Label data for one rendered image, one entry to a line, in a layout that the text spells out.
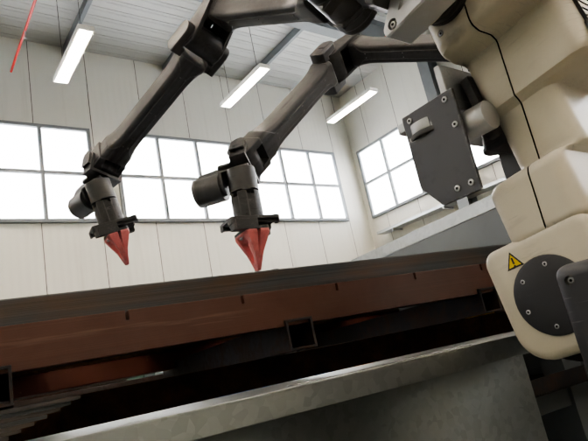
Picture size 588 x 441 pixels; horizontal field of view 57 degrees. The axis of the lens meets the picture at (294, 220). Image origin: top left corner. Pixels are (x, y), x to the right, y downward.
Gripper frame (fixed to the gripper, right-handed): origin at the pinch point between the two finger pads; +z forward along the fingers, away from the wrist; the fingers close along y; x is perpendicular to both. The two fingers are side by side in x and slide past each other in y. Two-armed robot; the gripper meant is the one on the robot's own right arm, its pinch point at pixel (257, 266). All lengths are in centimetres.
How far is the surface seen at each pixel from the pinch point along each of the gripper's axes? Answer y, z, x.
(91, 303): 30.7, 4.3, 6.5
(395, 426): -12.1, 31.3, 14.8
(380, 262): -23.4, 3.0, 6.2
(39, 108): -28, -495, -847
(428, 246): -81, -9, -41
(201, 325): 15.9, 10.5, 10.8
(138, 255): -173, -217, -870
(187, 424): 25.5, 22.5, 30.9
